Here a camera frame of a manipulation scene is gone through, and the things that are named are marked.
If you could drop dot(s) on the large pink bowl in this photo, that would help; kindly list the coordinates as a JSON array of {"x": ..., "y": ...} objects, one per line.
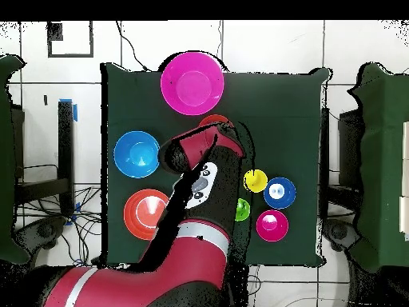
[{"x": 191, "y": 83}]

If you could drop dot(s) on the large orange bowl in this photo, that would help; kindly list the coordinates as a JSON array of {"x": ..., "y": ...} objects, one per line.
[{"x": 142, "y": 214}]

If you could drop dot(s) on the blue tape strip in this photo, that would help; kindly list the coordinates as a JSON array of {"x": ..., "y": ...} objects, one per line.
[{"x": 75, "y": 113}]

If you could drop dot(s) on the small dark blue bowl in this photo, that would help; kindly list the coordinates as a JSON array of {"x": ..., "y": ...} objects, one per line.
[{"x": 270, "y": 200}]

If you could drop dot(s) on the dark green tablecloth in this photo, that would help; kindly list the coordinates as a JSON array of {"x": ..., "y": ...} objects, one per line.
[{"x": 287, "y": 112}]

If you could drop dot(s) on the small orange bowl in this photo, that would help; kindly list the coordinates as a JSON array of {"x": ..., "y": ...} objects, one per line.
[{"x": 212, "y": 121}]

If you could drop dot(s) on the black caster base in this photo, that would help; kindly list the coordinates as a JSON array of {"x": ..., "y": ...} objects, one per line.
[
  {"x": 44, "y": 230},
  {"x": 338, "y": 232}
]

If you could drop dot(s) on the small crimson bowl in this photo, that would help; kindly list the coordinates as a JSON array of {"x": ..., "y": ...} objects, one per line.
[{"x": 272, "y": 225}]

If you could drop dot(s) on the light blue bowl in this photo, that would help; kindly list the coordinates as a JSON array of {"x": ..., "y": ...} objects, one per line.
[{"x": 137, "y": 154}]

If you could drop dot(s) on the green cup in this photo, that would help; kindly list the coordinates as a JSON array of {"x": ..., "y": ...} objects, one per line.
[{"x": 243, "y": 211}]

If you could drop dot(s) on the green cloth covered table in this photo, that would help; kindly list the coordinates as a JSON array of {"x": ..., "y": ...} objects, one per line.
[
  {"x": 383, "y": 160},
  {"x": 9, "y": 160}
]

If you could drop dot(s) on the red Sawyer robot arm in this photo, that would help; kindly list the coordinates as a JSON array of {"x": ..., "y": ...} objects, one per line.
[{"x": 175, "y": 281}]

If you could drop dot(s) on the yellow cup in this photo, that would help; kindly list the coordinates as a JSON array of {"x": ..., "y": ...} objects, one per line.
[{"x": 257, "y": 182}]

